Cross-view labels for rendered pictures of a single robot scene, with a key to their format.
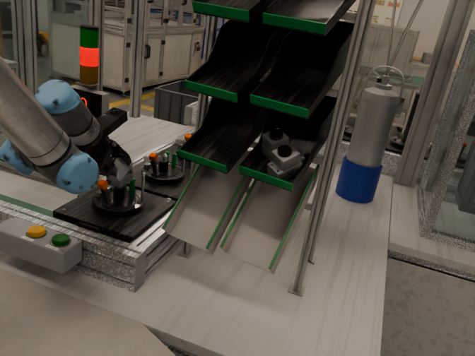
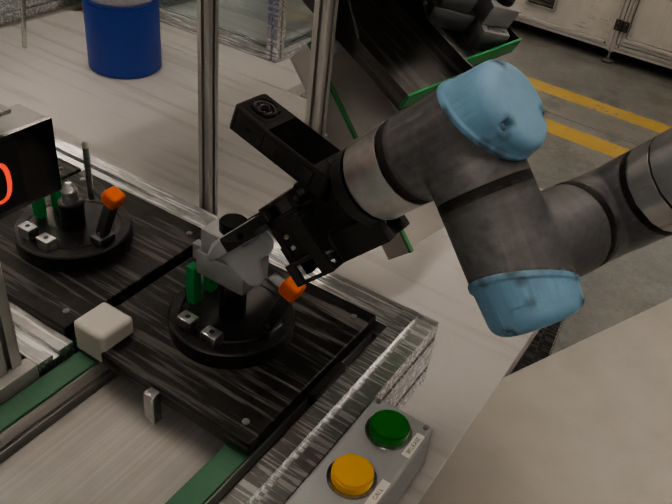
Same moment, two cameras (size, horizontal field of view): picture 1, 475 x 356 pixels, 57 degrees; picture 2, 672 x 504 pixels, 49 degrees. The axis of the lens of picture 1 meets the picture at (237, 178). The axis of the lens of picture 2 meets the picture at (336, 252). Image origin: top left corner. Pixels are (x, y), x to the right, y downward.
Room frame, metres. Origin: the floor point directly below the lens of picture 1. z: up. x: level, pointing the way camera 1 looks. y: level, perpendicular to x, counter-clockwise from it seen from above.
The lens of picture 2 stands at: (0.84, 0.89, 1.53)
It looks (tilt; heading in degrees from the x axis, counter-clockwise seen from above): 36 degrees down; 283
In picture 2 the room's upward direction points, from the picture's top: 7 degrees clockwise
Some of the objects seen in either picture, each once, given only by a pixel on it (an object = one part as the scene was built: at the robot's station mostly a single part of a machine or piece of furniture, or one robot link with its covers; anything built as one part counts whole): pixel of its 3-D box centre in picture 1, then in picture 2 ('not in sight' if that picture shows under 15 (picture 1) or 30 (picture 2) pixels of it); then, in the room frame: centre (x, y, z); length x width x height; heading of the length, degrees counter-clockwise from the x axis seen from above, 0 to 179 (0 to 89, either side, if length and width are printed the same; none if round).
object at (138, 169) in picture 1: (164, 164); (71, 209); (1.32, 0.24, 1.01); 0.24 x 0.24 x 0.13; 74
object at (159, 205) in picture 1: (118, 208); (232, 330); (1.08, 0.32, 0.96); 0.24 x 0.24 x 0.02; 74
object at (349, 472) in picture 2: (36, 232); (351, 476); (0.90, 0.46, 0.96); 0.04 x 0.04 x 0.02
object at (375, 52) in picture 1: (406, 70); not in sight; (8.28, -2.73, 0.69); 2.42 x 1.03 x 1.38; 70
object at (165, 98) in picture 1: (203, 107); not in sight; (3.22, 0.33, 0.73); 0.62 x 0.42 x 0.23; 74
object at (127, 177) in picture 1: (122, 169); (225, 244); (1.09, 0.31, 1.08); 0.08 x 0.04 x 0.07; 164
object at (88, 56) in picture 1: (89, 56); not in sight; (1.25, 0.46, 1.33); 0.05 x 0.05 x 0.05
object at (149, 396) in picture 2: not in sight; (152, 405); (1.11, 0.44, 0.95); 0.01 x 0.01 x 0.04; 74
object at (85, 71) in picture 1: (88, 73); not in sight; (1.25, 0.46, 1.28); 0.05 x 0.05 x 0.05
